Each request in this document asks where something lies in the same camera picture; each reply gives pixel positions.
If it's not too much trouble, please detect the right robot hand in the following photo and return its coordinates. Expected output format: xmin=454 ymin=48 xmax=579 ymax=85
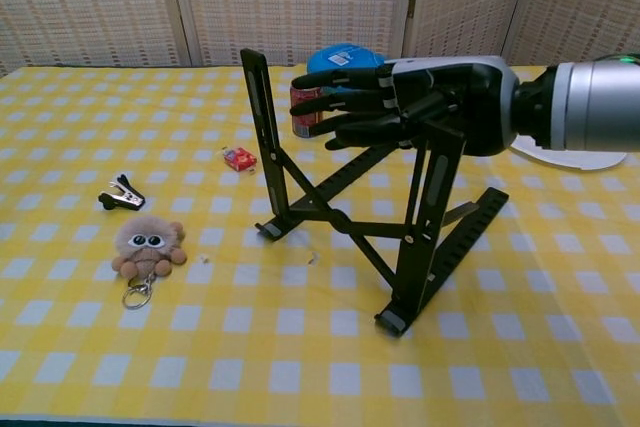
xmin=288 ymin=55 xmax=521 ymax=158

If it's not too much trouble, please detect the black folding laptop stand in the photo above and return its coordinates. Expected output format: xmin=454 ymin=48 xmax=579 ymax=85
xmin=240 ymin=48 xmax=510 ymax=339

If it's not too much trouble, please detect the white paper plate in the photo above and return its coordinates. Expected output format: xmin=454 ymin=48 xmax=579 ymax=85
xmin=509 ymin=134 xmax=629 ymax=172

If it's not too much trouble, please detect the blue pump detergent bottle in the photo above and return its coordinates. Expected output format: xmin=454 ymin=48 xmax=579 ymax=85
xmin=306 ymin=44 xmax=389 ymax=73

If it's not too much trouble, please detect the red soda can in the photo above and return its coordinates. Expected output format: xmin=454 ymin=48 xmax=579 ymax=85
xmin=289 ymin=85 xmax=341 ymax=139

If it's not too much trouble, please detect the small red box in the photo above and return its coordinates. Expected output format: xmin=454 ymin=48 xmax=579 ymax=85
xmin=222 ymin=145 xmax=259 ymax=173

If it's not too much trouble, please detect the black staple remover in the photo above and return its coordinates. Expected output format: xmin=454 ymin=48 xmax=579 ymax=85
xmin=97 ymin=172 xmax=147 ymax=212

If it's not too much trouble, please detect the yellow checked tablecloth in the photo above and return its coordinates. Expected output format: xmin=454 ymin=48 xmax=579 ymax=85
xmin=0 ymin=64 xmax=640 ymax=423

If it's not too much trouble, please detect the brown plush keychain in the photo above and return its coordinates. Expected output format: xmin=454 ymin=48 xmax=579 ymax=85
xmin=110 ymin=215 xmax=189 ymax=309

